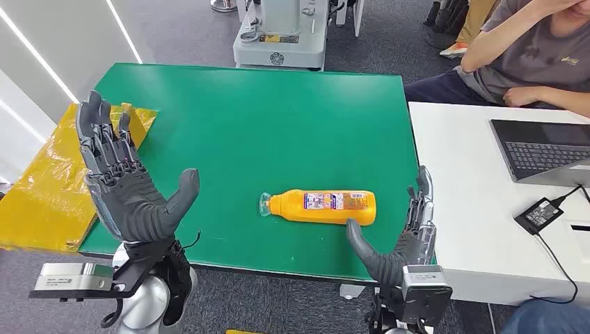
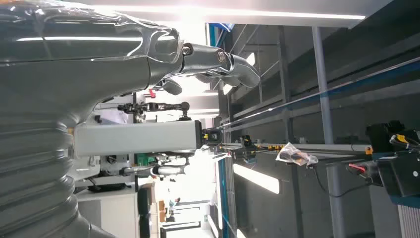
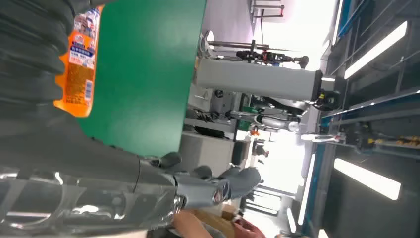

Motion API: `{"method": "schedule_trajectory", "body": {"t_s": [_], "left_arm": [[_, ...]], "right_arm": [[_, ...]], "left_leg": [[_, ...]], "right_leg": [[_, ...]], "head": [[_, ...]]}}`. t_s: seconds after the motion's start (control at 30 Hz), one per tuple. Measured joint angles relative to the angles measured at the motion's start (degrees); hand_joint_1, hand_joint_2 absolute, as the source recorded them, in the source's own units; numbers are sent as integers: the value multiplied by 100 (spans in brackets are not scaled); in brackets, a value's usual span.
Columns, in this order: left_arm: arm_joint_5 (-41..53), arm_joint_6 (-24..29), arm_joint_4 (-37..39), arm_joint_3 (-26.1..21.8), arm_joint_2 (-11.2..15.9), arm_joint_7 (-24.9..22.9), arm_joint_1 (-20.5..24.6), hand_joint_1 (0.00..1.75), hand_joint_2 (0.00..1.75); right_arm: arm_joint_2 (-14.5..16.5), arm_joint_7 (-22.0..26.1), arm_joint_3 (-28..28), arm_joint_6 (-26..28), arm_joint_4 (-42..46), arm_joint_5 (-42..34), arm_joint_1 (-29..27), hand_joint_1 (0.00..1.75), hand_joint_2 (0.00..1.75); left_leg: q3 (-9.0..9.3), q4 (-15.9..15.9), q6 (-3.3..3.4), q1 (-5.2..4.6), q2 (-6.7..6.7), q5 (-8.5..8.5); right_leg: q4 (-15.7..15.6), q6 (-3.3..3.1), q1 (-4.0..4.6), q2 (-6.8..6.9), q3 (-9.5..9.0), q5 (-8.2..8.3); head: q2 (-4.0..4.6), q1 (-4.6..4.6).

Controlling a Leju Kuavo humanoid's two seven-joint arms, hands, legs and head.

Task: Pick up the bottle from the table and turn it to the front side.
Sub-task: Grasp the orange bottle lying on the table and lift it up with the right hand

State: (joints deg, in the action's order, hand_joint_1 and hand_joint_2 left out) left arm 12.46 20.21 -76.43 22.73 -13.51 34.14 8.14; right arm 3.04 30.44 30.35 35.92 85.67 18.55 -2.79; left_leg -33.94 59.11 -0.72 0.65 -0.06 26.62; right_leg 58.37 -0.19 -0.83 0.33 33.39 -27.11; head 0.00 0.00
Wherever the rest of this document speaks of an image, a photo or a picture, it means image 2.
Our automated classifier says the white machine with column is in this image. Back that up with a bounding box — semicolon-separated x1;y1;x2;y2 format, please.
70;119;224;195

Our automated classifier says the white cabinet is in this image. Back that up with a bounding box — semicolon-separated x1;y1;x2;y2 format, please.
77;190;140;238

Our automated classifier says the bright light panel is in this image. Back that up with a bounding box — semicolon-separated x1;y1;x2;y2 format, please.
233;163;280;194

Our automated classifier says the clear plastic bag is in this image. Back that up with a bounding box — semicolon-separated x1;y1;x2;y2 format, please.
275;142;319;167

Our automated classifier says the grey metal pole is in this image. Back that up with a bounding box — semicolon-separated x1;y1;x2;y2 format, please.
312;26;347;238

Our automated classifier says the blue shelf beam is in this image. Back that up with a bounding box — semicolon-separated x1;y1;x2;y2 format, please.
218;57;420;130

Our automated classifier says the black device block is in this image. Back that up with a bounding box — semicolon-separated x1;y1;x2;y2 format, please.
366;119;420;198

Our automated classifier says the grey workbench frame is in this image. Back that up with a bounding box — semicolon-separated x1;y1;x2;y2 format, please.
223;142;373;156

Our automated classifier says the black device cable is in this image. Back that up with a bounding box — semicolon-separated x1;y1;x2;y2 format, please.
312;166;375;199

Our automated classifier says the red handle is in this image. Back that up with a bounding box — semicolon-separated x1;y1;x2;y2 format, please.
348;163;367;175

